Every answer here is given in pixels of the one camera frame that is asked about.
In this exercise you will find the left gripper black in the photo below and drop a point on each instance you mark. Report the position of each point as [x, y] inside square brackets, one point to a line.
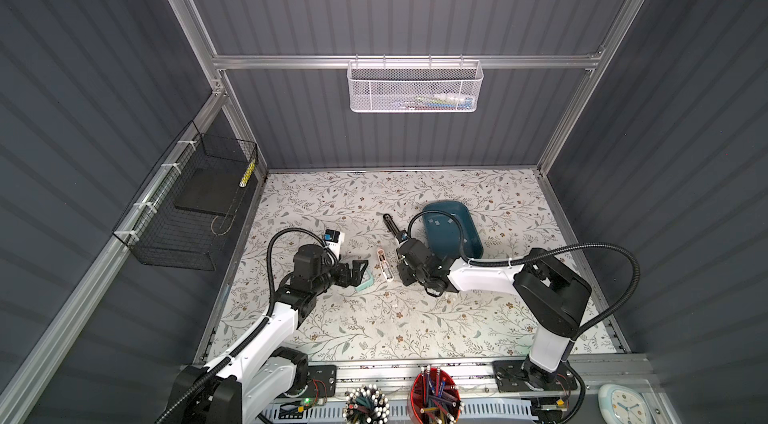
[354, 273]

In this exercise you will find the red pencil cup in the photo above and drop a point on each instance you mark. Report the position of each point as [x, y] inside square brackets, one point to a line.
[434, 398]

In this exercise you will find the black pen holder cup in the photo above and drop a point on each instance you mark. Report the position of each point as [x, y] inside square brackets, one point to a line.
[366, 405]

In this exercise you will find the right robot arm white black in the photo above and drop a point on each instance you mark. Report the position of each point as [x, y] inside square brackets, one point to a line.
[555, 294]

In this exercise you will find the white wire wall basket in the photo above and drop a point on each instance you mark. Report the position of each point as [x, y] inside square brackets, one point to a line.
[414, 86]

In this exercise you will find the yellow marker pen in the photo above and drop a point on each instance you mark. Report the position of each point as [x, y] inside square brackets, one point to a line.
[247, 174]

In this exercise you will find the teal plastic tray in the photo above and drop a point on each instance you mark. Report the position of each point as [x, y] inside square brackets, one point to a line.
[442, 233]

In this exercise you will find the small mint alarm clock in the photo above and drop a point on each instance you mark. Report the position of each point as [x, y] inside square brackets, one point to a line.
[367, 281]

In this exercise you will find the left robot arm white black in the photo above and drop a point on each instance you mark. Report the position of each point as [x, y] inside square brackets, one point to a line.
[237, 385]

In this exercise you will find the pale blue round clock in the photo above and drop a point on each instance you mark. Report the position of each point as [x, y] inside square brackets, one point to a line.
[623, 405]

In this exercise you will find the black wire wall basket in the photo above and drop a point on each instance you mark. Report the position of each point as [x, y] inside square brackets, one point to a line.
[191, 210]

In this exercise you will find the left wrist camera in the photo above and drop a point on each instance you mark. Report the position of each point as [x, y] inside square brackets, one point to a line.
[333, 240]

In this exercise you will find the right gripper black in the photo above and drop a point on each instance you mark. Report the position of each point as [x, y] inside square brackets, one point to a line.
[403, 274]

